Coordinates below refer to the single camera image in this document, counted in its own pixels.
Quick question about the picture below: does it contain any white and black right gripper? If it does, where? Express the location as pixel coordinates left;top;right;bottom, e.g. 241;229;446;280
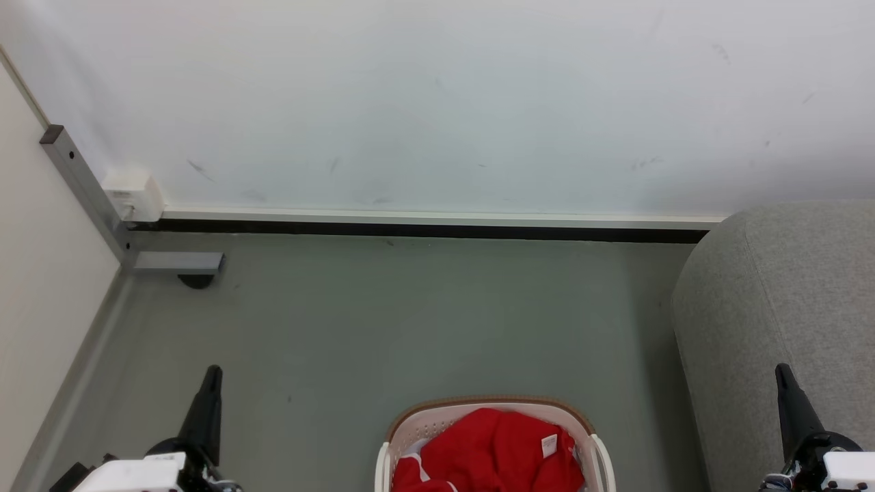
762;364;875;492

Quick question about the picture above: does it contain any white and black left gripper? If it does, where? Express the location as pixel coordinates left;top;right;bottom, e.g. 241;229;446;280
72;365;241;492

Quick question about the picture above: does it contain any red garment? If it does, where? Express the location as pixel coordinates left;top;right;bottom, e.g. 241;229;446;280
392;408;585;492

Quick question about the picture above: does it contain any grey fabric sofa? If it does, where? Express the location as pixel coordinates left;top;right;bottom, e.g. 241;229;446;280
671;200;875;492

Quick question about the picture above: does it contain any white laundry basket, brown rim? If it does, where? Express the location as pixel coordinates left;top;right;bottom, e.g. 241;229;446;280
375;396;616;492

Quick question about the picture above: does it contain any white and black baseboard strip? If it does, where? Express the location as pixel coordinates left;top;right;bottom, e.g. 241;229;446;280
130;208;725;245

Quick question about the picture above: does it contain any white wall socket box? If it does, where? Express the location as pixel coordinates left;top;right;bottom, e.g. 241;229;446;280
102;170;165;223

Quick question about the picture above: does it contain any grey metal frame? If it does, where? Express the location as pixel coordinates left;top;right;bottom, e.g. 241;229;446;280
39;124;226;276

